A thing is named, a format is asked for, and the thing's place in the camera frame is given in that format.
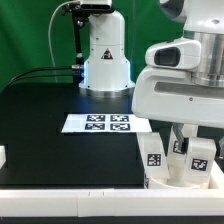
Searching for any black camera stand pole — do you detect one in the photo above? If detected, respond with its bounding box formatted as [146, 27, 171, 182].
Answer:
[61, 2, 89, 65]

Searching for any white round stool seat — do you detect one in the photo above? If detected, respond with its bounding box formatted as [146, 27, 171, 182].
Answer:
[144, 170, 209, 189]

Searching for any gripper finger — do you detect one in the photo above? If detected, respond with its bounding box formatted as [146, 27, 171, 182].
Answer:
[218, 136, 224, 159]

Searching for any white L-shaped fence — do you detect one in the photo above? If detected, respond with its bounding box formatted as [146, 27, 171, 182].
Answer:
[0, 165, 224, 217]

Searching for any black cable lower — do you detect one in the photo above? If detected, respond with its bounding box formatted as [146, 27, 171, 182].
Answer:
[0, 73, 83, 96]

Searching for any black cable upper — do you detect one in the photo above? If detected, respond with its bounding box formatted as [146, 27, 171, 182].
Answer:
[6, 65, 84, 88]

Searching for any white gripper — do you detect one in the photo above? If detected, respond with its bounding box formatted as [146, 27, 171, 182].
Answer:
[132, 66, 224, 154]

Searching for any white marker sheet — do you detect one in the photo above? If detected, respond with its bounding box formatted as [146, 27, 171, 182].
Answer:
[62, 114, 151, 133]

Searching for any black camera on stand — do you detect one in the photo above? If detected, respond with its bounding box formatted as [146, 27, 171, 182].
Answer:
[80, 0, 113, 14]

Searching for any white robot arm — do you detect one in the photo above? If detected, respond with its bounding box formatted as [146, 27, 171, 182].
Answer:
[81, 0, 224, 128]

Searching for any white cable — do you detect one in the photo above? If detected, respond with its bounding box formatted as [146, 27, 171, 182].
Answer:
[47, 0, 81, 84]

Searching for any black cable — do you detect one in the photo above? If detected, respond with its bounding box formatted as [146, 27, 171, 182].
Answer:
[6, 65, 84, 88]
[0, 73, 83, 96]

